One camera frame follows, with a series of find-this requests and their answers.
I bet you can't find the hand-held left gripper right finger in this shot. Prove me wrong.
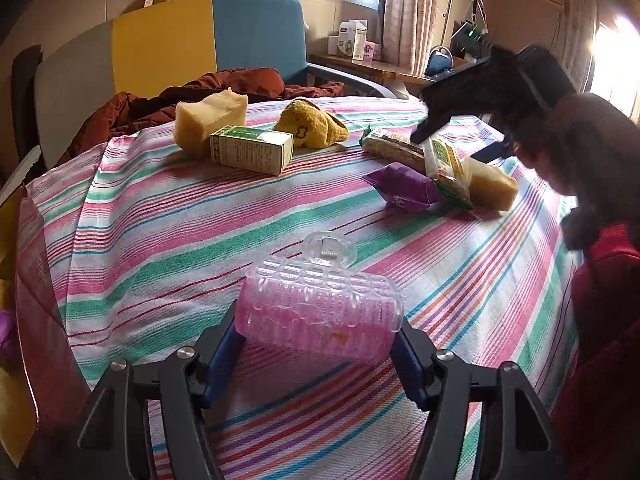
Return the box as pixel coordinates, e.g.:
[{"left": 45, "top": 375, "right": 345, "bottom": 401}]
[{"left": 392, "top": 317, "right": 568, "bottom": 480}]

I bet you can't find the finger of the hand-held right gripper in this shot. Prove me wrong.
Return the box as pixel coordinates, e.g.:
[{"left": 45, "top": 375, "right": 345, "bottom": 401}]
[
  {"left": 410, "top": 107, "right": 455, "bottom": 144},
  {"left": 472, "top": 141, "right": 516, "bottom": 163}
]

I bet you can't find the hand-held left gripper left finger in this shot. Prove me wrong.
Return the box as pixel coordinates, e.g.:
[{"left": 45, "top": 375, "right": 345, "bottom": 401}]
[{"left": 77, "top": 300, "right": 246, "bottom": 480}]

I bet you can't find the cracker packet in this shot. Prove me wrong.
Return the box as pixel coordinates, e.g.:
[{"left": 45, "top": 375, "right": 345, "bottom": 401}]
[{"left": 361, "top": 127, "right": 431, "bottom": 176}]

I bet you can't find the yellow sock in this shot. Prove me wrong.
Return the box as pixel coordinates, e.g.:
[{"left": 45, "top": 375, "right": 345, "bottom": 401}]
[{"left": 272, "top": 99, "right": 350, "bottom": 149}]

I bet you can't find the gold tin box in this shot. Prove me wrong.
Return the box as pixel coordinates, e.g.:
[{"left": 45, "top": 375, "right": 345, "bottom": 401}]
[{"left": 0, "top": 185, "right": 96, "bottom": 466}]

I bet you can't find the person's right forearm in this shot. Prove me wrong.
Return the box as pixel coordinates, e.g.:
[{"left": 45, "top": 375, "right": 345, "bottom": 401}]
[{"left": 515, "top": 92, "right": 640, "bottom": 253}]

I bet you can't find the yellow sponge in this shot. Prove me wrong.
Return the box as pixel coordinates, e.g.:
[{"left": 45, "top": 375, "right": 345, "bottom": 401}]
[
  {"left": 462, "top": 156, "right": 520, "bottom": 211},
  {"left": 174, "top": 86, "right": 249, "bottom": 157}
]

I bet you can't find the green and white snack packet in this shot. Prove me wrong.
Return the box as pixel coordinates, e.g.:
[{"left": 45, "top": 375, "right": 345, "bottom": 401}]
[{"left": 422, "top": 135, "right": 475, "bottom": 211}]

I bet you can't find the black electronic device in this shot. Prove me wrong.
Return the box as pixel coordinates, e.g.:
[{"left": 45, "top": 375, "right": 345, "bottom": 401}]
[{"left": 450, "top": 20, "right": 493, "bottom": 61}]

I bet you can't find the purple snack packet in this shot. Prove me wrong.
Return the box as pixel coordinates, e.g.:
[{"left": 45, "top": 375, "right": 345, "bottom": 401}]
[
  {"left": 0, "top": 307, "right": 18, "bottom": 366},
  {"left": 361, "top": 162, "right": 443, "bottom": 211}
]

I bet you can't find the blue round container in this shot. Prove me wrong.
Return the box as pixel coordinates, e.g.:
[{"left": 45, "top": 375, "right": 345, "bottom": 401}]
[{"left": 427, "top": 46, "right": 453, "bottom": 75}]

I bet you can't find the wooden desk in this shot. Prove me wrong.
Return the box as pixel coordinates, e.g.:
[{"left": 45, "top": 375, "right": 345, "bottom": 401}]
[{"left": 307, "top": 52, "right": 436, "bottom": 86}]

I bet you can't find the striped tablecloth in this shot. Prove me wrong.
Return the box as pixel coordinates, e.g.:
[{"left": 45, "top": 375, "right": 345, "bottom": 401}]
[{"left": 15, "top": 95, "right": 586, "bottom": 480}]

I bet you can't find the white printed box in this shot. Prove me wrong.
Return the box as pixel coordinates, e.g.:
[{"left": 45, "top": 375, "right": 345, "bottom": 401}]
[{"left": 339, "top": 19, "right": 369, "bottom": 62}]

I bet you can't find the white and green carton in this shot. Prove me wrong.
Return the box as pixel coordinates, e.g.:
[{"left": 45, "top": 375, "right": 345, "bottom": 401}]
[{"left": 209, "top": 125, "right": 296, "bottom": 177}]

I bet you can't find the person's red clothing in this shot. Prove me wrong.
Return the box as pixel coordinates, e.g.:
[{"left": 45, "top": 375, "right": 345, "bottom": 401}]
[{"left": 550, "top": 222, "right": 640, "bottom": 480}]

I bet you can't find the red-brown padded jacket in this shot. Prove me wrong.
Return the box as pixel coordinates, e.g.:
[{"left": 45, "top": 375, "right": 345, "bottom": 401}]
[{"left": 55, "top": 67, "right": 345, "bottom": 168}]

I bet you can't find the grey yellow blue sofa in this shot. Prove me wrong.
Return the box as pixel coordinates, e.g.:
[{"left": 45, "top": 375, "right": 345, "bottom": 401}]
[{"left": 34, "top": 0, "right": 416, "bottom": 171}]

